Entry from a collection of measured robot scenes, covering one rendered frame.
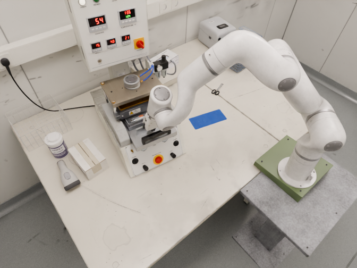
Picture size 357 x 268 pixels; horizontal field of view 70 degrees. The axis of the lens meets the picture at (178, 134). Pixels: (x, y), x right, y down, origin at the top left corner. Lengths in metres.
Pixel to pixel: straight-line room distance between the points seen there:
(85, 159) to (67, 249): 0.91
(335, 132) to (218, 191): 0.60
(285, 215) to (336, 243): 1.01
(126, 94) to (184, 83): 0.43
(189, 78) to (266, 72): 0.25
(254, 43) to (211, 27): 1.29
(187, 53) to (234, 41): 1.29
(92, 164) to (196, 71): 0.75
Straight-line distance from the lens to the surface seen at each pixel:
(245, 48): 0.84
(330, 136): 1.12
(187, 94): 0.91
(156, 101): 0.94
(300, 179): 1.43
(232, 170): 1.44
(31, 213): 2.35
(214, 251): 2.04
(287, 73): 0.84
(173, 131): 1.27
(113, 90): 1.29
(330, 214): 1.51
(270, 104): 1.85
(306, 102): 1.03
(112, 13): 1.25
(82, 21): 1.23
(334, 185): 1.61
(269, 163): 1.48
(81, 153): 1.42
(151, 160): 1.38
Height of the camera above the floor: 1.95
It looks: 51 degrees down
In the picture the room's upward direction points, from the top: 3 degrees clockwise
